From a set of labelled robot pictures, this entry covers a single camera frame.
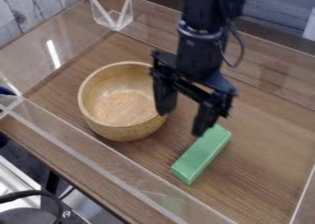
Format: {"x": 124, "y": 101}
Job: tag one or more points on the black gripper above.
{"x": 191, "y": 72}

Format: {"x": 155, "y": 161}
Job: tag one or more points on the green rectangular block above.
{"x": 200, "y": 154}

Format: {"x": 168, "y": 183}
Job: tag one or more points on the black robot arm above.
{"x": 207, "y": 19}

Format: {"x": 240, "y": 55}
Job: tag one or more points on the wooden brown bowl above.
{"x": 116, "y": 102}

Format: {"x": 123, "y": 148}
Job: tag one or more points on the black table leg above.
{"x": 52, "y": 183}

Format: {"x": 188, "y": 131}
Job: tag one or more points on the clear acrylic corner bracket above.
{"x": 112, "y": 19}

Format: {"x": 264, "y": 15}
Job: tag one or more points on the clear acrylic tray wall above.
{"x": 113, "y": 180}

